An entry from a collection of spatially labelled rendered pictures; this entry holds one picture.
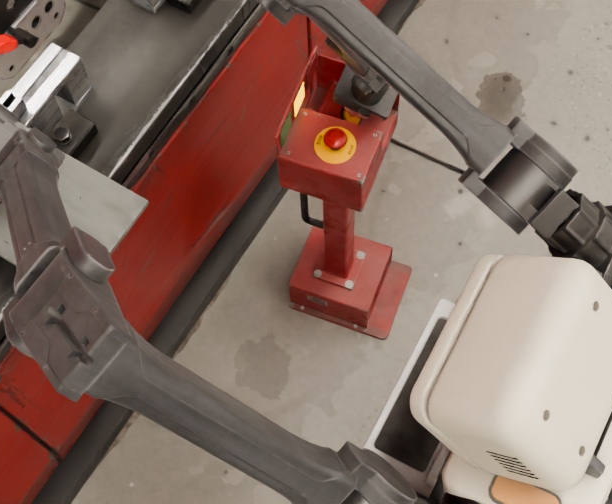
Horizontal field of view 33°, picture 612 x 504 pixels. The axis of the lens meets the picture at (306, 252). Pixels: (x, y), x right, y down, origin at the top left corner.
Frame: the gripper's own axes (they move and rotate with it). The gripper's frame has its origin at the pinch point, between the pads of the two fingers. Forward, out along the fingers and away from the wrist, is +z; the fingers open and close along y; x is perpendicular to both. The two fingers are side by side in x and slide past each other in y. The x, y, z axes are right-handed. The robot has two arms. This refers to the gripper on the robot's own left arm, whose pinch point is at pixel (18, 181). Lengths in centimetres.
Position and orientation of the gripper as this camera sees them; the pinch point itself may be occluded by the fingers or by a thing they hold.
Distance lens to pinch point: 155.6
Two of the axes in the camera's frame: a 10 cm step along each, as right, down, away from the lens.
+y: -5.4, 7.8, -3.2
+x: 7.6, 6.1, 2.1
